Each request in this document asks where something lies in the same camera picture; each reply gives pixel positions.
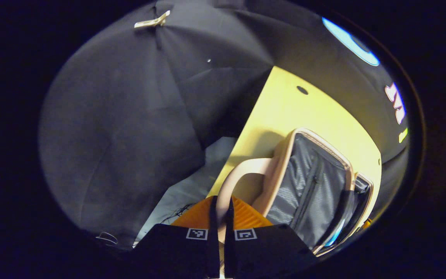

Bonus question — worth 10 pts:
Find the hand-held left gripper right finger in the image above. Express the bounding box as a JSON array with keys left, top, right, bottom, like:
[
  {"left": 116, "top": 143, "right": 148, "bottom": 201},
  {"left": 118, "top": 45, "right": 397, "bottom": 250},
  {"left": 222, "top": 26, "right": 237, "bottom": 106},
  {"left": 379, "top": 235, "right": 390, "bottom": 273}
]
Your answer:
[{"left": 224, "top": 196, "right": 318, "bottom": 278}]

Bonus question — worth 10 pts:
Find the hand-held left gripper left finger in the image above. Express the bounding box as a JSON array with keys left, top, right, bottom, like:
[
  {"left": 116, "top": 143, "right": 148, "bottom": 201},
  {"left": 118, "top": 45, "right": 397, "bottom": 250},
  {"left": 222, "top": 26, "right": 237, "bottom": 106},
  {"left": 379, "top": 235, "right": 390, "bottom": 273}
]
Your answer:
[{"left": 132, "top": 196, "right": 221, "bottom": 278}]

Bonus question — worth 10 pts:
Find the white cloth clip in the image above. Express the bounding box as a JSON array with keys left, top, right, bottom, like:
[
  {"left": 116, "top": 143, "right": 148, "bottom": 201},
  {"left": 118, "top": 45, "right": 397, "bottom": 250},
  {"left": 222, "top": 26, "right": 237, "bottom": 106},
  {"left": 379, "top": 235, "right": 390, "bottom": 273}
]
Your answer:
[{"left": 134, "top": 10, "right": 171, "bottom": 29}]

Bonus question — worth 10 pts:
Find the black cable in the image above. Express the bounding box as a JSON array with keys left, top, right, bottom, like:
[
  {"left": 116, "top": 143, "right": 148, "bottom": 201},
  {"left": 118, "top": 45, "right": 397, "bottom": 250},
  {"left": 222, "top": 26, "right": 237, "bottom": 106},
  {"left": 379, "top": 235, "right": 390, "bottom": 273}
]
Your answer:
[{"left": 160, "top": 203, "right": 193, "bottom": 226}]

